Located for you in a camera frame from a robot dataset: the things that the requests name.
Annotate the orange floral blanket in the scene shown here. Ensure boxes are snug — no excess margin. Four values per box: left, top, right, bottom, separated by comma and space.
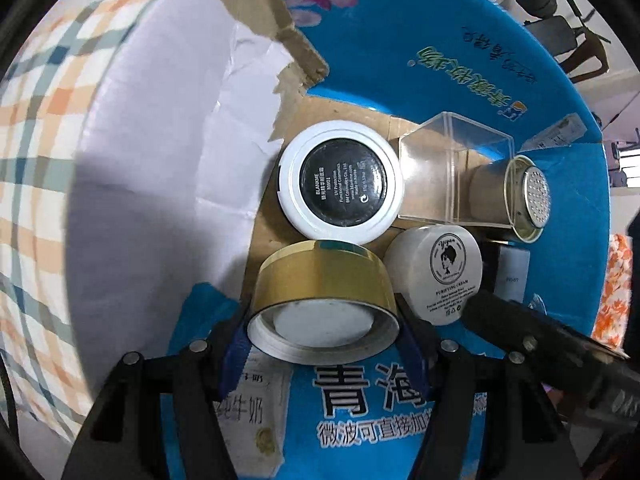
589, 233, 635, 352

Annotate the white compact with black label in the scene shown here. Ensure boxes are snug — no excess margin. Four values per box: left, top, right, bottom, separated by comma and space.
277, 120, 404, 241

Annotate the blue cardboard box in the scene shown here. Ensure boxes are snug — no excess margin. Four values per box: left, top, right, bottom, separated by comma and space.
74, 0, 614, 480

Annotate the white cream jar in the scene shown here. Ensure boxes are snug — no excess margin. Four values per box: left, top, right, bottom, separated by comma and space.
383, 224, 484, 328

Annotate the gold tape roll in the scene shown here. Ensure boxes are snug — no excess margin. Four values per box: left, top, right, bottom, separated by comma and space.
246, 239, 401, 365

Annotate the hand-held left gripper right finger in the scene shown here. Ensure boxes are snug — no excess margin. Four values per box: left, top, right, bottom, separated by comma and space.
397, 301, 584, 480

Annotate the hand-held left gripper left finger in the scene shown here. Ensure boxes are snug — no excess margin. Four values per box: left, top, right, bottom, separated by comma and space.
60, 305, 251, 480

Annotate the tin with perforated metal lid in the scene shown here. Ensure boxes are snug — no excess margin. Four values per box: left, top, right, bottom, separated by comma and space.
467, 154, 551, 244

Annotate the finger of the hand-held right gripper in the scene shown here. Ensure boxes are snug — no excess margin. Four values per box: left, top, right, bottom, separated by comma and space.
460, 290, 640, 412

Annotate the clear acrylic box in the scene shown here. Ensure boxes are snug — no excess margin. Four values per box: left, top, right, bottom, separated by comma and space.
398, 112, 516, 225

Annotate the white charger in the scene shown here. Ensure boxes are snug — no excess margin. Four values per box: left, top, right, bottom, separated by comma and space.
479, 239, 531, 307

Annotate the plaid cloth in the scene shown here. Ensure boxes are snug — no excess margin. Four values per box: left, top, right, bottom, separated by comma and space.
0, 0, 167, 442

